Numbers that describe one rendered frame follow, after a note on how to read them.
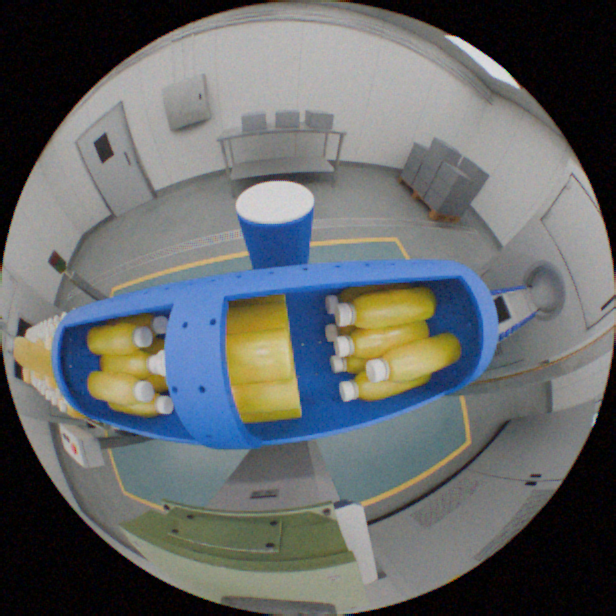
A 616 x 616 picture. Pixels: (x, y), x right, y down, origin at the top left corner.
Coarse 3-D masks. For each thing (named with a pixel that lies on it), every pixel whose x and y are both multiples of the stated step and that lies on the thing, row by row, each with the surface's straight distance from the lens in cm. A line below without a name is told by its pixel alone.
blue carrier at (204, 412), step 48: (192, 288) 24; (240, 288) 20; (288, 288) 19; (336, 288) 39; (432, 288) 45; (480, 288) 35; (192, 336) 19; (480, 336) 33; (192, 384) 19; (336, 384) 43; (432, 384) 47; (144, 432) 43; (192, 432) 24; (240, 432) 21; (288, 432) 33; (336, 432) 31
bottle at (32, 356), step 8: (16, 344) 63; (24, 344) 63; (32, 344) 64; (16, 352) 63; (24, 352) 62; (32, 352) 63; (40, 352) 64; (48, 352) 66; (16, 360) 65; (24, 360) 63; (32, 360) 63; (40, 360) 63; (48, 360) 64; (32, 368) 64; (40, 368) 64; (48, 368) 65; (48, 376) 68
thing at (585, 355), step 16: (608, 336) 93; (576, 352) 95; (592, 352) 93; (544, 368) 96; (560, 368) 95; (576, 368) 95; (480, 384) 113; (496, 384) 108; (512, 384) 104; (528, 384) 101
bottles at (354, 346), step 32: (352, 288) 37; (384, 288) 39; (128, 320) 50; (160, 320) 45; (352, 352) 35; (384, 352) 36; (160, 384) 49; (352, 384) 36; (384, 384) 36; (416, 384) 41; (256, 416) 34; (288, 416) 34
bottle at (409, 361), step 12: (432, 336) 39; (444, 336) 40; (396, 348) 33; (408, 348) 33; (420, 348) 34; (432, 348) 35; (444, 348) 37; (456, 348) 40; (384, 360) 31; (396, 360) 31; (408, 360) 32; (420, 360) 33; (432, 360) 35; (444, 360) 38; (456, 360) 42; (396, 372) 31; (408, 372) 32; (420, 372) 34; (432, 372) 38
